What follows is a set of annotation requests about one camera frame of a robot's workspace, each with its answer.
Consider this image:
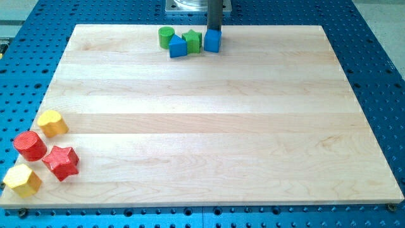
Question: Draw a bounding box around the blue triangle block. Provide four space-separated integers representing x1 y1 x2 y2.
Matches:
169 35 187 58

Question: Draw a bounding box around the wooden board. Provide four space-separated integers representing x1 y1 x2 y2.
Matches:
1 24 404 208

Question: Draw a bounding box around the green star block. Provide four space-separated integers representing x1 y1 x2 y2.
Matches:
182 29 202 54

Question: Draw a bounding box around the blue cube block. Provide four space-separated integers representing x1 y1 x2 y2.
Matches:
204 29 221 53

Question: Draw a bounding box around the green cylinder block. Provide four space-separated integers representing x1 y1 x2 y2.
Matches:
158 26 175 49

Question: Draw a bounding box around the dark cylindrical robot tool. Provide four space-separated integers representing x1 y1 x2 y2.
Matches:
207 0 223 31

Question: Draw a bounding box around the red star block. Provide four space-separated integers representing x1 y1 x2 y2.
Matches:
42 146 79 182

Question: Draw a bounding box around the yellow heart block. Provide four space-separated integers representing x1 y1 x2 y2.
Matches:
37 110 69 137

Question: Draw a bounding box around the red cylinder block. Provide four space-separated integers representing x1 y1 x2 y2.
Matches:
13 131 47 162

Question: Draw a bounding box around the yellow hexagon block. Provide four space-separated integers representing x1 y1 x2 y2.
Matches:
3 164 42 198

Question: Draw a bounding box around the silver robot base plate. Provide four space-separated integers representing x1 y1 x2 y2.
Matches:
165 0 232 13

